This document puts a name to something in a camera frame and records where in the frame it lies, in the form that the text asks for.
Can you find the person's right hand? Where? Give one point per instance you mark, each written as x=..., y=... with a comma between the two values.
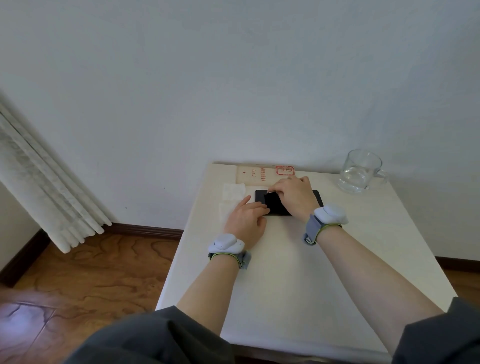
x=298, y=198

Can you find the person's left hand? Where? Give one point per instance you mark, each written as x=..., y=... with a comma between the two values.
x=245, y=225

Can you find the person's right forearm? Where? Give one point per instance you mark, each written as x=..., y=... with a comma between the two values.
x=378, y=288

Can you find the person's left forearm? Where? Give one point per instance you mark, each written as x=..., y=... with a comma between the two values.
x=210, y=296

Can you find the clear phone case red print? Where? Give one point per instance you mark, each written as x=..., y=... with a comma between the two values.
x=255, y=174

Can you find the glass mug with water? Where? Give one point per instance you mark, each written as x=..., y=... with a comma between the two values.
x=360, y=172

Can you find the dark grey shirt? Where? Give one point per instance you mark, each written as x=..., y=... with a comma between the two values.
x=157, y=341

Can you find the white curtain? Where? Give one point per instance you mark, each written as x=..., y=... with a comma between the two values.
x=45, y=187

